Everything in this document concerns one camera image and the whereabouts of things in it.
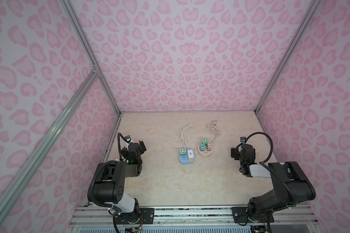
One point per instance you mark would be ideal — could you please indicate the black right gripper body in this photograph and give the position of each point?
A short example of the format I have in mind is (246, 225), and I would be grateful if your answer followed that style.
(236, 153)

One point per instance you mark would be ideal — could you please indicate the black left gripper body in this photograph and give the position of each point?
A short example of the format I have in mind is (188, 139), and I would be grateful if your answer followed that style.
(125, 152)

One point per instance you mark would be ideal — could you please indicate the pink plug adapter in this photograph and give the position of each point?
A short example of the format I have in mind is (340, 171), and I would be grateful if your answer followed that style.
(209, 146)

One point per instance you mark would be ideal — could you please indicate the teal plug adapter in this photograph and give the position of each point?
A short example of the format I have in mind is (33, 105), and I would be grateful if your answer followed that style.
(202, 146)

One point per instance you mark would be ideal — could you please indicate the light green plug adapter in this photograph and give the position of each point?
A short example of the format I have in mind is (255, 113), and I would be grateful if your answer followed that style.
(182, 151)

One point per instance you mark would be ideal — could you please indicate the white plug adapter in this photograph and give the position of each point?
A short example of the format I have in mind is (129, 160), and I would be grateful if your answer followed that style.
(190, 154)

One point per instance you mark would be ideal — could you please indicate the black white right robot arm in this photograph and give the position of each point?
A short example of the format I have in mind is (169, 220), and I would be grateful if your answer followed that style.
(290, 185)

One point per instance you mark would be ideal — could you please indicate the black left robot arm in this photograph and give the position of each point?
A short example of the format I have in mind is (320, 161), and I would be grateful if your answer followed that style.
(107, 185)

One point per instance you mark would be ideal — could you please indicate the pink round power strip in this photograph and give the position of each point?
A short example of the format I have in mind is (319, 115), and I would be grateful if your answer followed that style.
(204, 153)

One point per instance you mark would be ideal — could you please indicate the blue square power strip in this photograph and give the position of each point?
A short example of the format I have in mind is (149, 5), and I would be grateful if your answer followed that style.
(184, 159)

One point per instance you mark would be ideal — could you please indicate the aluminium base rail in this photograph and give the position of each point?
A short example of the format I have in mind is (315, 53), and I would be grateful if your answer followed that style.
(195, 219)

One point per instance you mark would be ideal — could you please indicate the left aluminium frame beam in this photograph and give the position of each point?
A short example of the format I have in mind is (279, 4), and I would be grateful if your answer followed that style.
(23, 177)

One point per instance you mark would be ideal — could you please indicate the left aluminium corner post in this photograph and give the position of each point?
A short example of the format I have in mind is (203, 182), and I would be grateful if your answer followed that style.
(75, 22)

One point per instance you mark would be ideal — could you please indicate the aluminium corner post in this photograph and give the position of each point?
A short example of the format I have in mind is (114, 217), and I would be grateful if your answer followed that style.
(304, 24)
(75, 22)

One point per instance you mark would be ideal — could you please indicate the right aluminium corner post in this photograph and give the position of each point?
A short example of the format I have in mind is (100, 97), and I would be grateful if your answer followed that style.
(304, 24)

